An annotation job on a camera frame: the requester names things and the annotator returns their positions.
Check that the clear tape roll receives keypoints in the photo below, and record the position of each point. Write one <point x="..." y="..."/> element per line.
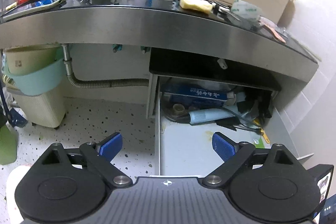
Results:
<point x="246" y="10"/>

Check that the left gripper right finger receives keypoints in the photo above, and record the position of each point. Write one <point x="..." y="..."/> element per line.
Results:
<point x="236" y="157"/>

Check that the smartphone on counter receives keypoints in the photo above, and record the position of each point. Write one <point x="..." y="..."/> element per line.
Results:
<point x="33" y="10"/>

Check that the black marker pen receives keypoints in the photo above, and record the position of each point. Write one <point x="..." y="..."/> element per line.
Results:
<point x="255" y="26"/>

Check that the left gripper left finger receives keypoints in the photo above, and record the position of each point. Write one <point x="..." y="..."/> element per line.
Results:
<point x="98" y="157"/>

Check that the pink handled brush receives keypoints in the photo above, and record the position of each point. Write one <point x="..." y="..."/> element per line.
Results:
<point x="269" y="26"/>

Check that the clear plastic wrapper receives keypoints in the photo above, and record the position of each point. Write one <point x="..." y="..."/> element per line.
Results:
<point x="282" y="31"/>

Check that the teal plastic basin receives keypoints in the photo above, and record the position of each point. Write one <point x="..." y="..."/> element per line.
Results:
<point x="38" y="82"/>

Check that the dark blue toothpaste box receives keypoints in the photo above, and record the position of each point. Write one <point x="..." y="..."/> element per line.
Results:
<point x="193" y="95"/>

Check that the green white sachet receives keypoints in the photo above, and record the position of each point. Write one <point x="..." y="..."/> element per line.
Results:
<point x="258" y="142"/>

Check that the light blue tube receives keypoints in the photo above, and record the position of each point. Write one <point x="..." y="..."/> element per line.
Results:
<point x="208" y="115"/>

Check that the yellow sponge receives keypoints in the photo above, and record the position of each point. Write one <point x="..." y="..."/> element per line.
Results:
<point x="196" y="5"/>

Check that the yellow plastic tool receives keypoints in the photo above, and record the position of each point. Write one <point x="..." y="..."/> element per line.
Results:
<point x="263" y="133"/>

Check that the black drawer with handle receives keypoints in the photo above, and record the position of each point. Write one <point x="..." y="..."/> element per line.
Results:
<point x="185" y="149"/>

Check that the black handled scissors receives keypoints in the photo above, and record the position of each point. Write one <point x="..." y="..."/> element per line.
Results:
<point x="218" y="8"/>

